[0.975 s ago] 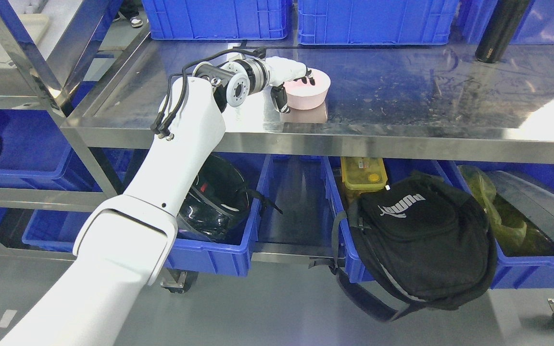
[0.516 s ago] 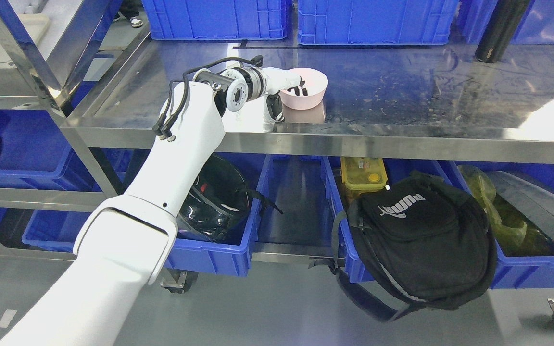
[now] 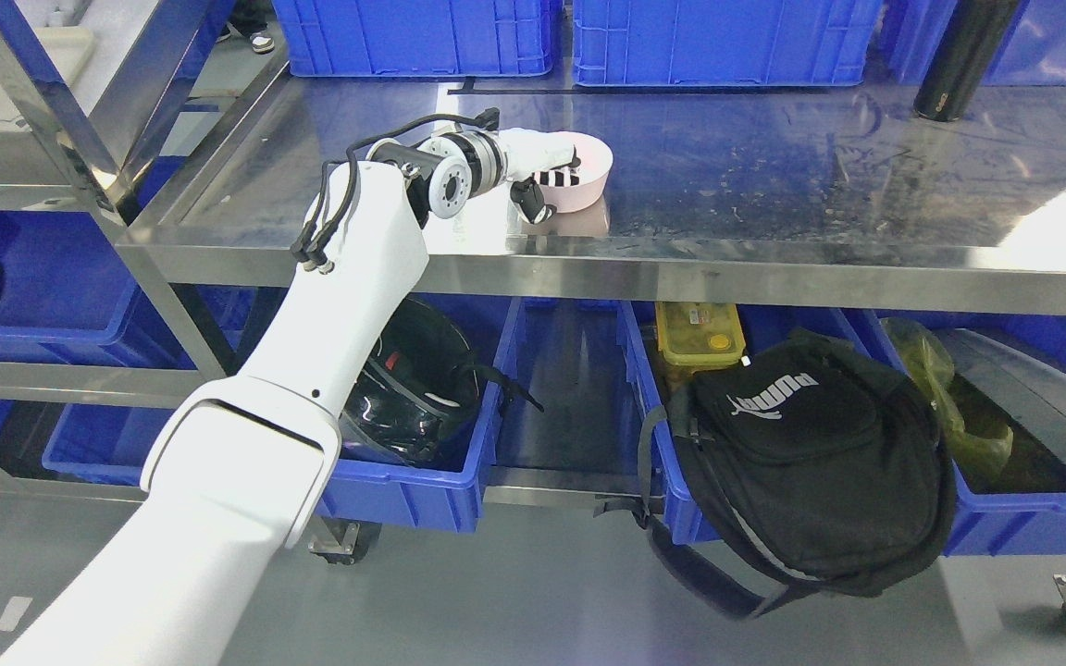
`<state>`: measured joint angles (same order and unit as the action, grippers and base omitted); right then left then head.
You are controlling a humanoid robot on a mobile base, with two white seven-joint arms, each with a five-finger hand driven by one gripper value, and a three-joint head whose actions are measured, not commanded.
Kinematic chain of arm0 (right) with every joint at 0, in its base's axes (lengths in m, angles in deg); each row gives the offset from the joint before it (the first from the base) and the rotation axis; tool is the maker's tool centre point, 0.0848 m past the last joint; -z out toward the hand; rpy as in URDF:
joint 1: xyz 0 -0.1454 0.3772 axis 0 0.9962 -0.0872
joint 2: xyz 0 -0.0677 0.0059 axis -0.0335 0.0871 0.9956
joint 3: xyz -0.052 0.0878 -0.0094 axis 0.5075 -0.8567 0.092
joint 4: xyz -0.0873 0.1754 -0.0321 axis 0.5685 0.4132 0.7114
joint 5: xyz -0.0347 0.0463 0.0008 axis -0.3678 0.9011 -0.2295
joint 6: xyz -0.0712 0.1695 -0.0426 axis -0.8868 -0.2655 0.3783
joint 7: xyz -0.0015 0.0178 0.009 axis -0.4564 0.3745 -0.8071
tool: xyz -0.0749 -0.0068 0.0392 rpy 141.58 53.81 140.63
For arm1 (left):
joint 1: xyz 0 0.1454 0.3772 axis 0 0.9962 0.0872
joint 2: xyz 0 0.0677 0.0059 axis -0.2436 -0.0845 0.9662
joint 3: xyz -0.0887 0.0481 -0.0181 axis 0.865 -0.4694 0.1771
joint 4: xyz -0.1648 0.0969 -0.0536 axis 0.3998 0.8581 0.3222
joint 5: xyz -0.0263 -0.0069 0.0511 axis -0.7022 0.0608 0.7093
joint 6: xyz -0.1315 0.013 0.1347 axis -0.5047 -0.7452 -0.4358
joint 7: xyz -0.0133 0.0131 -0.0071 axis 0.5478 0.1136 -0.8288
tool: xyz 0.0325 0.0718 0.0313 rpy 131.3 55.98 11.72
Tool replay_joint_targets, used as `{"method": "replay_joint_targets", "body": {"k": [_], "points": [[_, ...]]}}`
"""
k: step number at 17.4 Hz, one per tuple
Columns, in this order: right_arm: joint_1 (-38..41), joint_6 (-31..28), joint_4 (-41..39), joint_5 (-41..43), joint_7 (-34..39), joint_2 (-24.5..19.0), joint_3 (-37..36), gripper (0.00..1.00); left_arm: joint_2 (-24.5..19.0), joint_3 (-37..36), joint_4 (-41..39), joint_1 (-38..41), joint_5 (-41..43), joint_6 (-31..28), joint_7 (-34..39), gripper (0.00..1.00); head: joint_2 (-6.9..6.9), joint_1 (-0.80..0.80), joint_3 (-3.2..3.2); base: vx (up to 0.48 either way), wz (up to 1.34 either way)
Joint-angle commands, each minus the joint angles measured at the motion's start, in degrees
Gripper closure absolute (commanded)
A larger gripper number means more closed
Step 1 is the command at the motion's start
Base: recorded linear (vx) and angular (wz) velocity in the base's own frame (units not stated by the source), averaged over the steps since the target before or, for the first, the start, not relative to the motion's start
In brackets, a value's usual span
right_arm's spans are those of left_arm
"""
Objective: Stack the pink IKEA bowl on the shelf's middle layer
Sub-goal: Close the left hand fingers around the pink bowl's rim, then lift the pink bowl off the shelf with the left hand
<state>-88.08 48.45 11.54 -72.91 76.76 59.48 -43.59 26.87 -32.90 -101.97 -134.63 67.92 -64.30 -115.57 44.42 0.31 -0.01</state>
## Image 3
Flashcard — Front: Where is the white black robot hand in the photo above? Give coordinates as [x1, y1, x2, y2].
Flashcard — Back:
[473, 128, 580, 225]

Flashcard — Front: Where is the pink bowl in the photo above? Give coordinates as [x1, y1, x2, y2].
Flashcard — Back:
[533, 131, 614, 214]

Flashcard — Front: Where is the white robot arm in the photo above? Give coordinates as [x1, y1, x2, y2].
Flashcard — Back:
[0, 136, 471, 665]

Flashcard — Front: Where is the blue crate top middle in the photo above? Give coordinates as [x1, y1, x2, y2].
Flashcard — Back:
[572, 1, 884, 88]

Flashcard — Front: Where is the blue crate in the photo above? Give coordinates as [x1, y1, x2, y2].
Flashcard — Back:
[572, 1, 884, 88]
[877, 1, 1066, 87]
[272, 1, 564, 79]

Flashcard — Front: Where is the blue bin left shelf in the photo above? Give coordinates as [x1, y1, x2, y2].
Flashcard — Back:
[0, 157, 256, 371]

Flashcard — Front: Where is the steel shelf rack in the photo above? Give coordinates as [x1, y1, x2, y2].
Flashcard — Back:
[0, 0, 289, 505]

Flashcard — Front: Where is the yellow lunch box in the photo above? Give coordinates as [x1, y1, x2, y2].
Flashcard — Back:
[655, 300, 746, 368]

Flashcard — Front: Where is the blue crate top left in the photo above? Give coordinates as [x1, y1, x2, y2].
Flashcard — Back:
[272, 1, 564, 79]

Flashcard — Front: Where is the black helmet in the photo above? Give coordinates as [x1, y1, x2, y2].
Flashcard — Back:
[339, 296, 544, 468]

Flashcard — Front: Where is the blue bin with backpack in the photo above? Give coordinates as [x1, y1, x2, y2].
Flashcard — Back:
[616, 300, 883, 545]

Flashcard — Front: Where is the blue bin with helmet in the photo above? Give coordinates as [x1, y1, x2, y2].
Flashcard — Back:
[316, 292, 530, 534]

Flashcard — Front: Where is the black backpack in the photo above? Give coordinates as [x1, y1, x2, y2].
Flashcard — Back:
[627, 329, 959, 619]

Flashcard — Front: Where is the green plastic bag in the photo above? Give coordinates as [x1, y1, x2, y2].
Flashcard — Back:
[881, 316, 1014, 490]

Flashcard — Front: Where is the blue bin lower left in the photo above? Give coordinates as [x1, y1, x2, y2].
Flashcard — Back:
[41, 404, 173, 487]

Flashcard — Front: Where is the blue crate top right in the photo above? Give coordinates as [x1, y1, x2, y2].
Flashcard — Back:
[877, 1, 1066, 87]

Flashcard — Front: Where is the blue bin right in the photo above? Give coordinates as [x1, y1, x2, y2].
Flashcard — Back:
[843, 310, 1066, 556]

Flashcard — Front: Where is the grey curved panel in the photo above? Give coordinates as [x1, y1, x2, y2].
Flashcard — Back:
[936, 328, 1066, 467]

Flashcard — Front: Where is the steel table frame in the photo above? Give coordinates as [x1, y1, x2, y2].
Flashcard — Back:
[116, 70, 1066, 315]

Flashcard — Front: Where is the black cylinder post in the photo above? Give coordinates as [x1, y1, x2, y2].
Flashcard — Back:
[912, 1, 1020, 123]

